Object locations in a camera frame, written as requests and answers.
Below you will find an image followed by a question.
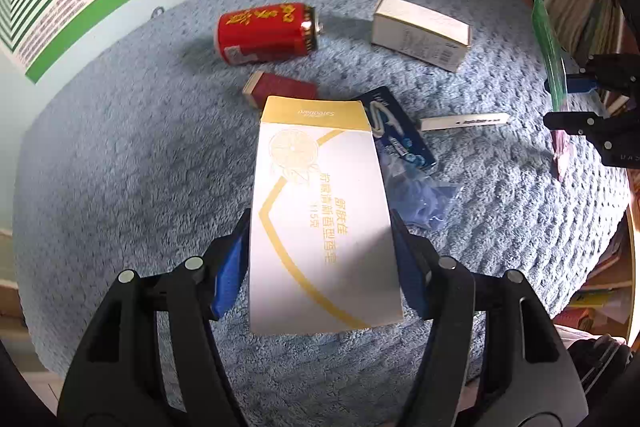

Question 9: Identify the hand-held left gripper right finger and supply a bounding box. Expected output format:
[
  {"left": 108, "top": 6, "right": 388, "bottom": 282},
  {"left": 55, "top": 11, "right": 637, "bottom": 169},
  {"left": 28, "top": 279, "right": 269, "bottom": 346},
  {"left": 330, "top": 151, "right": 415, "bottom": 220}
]
[{"left": 390, "top": 209, "right": 588, "bottom": 427}]

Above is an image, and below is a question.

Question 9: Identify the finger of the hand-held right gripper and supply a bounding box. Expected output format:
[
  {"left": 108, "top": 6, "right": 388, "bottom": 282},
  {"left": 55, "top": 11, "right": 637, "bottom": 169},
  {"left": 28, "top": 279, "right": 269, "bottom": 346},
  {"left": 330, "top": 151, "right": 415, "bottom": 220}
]
[
  {"left": 543, "top": 107, "right": 640, "bottom": 142},
  {"left": 544, "top": 53, "right": 640, "bottom": 100}
]

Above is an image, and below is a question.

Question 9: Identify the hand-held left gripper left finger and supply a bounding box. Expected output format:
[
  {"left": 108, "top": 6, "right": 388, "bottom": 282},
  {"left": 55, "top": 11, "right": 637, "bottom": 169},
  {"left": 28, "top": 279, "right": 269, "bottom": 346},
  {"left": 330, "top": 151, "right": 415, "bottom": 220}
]
[{"left": 56, "top": 208, "right": 251, "bottom": 427}]

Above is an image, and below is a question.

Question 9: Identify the green-topped clear plastic bag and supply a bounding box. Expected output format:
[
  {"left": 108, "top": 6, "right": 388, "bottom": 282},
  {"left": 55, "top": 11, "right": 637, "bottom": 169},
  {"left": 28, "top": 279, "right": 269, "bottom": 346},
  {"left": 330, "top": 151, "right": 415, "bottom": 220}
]
[{"left": 531, "top": 0, "right": 574, "bottom": 182}]

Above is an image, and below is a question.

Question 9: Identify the clear bag with blue contents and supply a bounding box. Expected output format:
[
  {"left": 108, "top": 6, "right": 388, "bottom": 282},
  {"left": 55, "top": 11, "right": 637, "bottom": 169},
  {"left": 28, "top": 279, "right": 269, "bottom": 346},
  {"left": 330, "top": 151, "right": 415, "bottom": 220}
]
[{"left": 378, "top": 152, "right": 463, "bottom": 232}]

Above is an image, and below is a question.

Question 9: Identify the white and yellow soap box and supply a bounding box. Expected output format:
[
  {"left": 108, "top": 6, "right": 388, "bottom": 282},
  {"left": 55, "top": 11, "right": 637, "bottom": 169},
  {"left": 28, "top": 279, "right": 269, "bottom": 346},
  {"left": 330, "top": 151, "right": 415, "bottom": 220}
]
[{"left": 248, "top": 96, "right": 405, "bottom": 336}]

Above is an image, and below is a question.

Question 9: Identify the dark blue chewing gum pack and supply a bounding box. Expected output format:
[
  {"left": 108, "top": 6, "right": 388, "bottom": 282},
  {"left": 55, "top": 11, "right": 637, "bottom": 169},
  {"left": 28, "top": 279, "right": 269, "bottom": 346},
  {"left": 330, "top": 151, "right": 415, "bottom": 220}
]
[{"left": 350, "top": 86, "right": 437, "bottom": 171}]

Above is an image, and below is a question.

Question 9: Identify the stack of thin books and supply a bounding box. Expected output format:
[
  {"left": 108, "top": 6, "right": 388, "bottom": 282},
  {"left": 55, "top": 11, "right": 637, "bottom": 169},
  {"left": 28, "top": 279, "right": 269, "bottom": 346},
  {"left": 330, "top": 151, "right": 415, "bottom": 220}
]
[{"left": 545, "top": 0, "right": 626, "bottom": 62}]

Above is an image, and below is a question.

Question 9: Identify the white paper stick wrapper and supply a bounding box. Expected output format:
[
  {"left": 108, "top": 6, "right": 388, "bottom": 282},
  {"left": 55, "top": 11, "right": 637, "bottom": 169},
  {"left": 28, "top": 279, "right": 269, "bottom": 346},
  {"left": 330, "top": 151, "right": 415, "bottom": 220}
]
[{"left": 418, "top": 112, "right": 511, "bottom": 132}]

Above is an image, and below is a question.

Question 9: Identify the pile of colourful books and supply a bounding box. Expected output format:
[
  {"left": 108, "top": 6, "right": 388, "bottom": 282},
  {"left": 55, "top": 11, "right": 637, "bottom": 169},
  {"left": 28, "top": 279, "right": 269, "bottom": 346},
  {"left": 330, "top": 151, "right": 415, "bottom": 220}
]
[{"left": 552, "top": 227, "right": 638, "bottom": 338}]

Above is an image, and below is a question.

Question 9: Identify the blue fleece blanket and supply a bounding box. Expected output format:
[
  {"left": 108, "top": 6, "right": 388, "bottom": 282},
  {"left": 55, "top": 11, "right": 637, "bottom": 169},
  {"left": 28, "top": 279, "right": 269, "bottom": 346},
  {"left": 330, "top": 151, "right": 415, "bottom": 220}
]
[{"left": 12, "top": 0, "right": 632, "bottom": 413}]

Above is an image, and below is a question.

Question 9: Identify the white cardboard box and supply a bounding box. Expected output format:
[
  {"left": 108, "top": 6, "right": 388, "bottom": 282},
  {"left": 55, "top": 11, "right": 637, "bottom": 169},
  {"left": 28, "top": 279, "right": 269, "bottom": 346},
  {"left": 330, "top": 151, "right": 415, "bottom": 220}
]
[{"left": 370, "top": 0, "right": 473, "bottom": 74}]

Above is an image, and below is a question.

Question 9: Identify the small red box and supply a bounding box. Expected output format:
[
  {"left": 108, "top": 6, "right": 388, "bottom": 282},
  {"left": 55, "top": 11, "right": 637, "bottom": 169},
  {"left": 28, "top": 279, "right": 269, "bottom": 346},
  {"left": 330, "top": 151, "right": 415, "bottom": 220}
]
[{"left": 242, "top": 71, "right": 319, "bottom": 110}]

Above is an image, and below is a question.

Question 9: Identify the red drink can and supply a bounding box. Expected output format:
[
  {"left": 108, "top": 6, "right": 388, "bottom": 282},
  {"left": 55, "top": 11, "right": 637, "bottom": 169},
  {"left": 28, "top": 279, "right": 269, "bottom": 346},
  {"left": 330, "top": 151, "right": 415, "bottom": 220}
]
[{"left": 214, "top": 2, "right": 326, "bottom": 66}]

